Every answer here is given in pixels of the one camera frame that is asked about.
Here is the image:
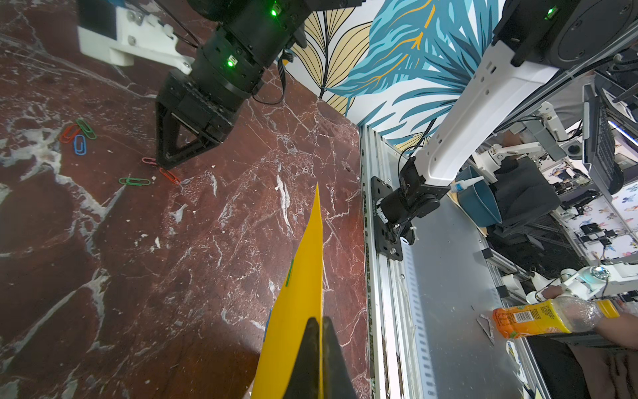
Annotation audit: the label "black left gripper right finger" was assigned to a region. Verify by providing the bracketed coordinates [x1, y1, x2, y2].
[322, 317, 357, 399]

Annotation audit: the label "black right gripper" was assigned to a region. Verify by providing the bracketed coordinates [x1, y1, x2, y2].
[156, 1, 360, 170]

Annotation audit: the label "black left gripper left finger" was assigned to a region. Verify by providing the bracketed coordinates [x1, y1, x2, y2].
[282, 318, 321, 399]

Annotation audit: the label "yellow paper sheet stack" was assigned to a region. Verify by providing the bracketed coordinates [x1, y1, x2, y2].
[252, 188, 323, 398]

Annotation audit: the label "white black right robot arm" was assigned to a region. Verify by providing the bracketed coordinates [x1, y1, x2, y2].
[156, 1, 637, 237]

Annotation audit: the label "person forearm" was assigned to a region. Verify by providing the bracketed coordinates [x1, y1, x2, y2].
[594, 313, 638, 350]

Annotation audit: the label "pink paperclip on yellow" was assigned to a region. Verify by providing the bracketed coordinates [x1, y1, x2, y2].
[141, 157, 158, 166]

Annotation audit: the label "red paperclip on yellow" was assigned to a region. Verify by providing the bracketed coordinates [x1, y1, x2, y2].
[159, 167, 181, 186]

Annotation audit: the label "dark green paperclip on green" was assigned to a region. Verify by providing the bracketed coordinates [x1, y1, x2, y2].
[118, 177, 151, 187]

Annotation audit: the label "blue paperclip on green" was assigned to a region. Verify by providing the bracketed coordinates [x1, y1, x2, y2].
[73, 134, 87, 156]

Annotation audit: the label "red paperclip on green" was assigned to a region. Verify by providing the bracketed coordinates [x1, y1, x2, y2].
[58, 123, 82, 144]

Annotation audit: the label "green paperclip on yellow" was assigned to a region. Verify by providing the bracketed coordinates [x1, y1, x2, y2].
[284, 259, 294, 287]

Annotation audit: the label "teal plastic bin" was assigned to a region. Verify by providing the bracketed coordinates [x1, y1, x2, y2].
[457, 166, 502, 228]

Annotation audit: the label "orange drink bottle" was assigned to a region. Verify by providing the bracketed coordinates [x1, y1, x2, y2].
[492, 295, 620, 339]

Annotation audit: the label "black monitor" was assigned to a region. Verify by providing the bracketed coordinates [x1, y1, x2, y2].
[583, 84, 625, 201]

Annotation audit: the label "aluminium front rail frame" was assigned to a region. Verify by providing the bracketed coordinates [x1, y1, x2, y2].
[358, 124, 554, 399]

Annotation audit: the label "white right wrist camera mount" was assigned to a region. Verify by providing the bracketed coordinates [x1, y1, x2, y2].
[76, 1, 194, 75]

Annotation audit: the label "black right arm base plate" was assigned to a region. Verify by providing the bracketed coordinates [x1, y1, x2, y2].
[371, 176, 415, 261]

